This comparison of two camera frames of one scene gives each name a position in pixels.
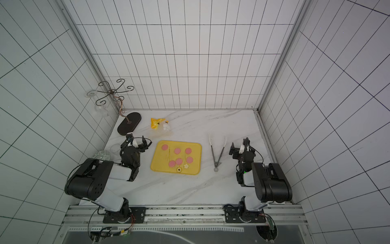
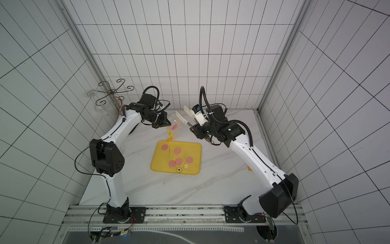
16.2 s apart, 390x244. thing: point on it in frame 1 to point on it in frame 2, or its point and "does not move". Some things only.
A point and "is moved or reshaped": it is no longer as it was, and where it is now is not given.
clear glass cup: [101, 110] does not move
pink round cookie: [189, 159] does not move
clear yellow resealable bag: [154, 122] is moved or reshaped
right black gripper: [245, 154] to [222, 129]
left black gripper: [144, 146] to [164, 122]
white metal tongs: [217, 163] to [189, 113]
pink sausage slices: [171, 163] does not move
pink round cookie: [179, 161] does not move
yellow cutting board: [177, 157] does not move
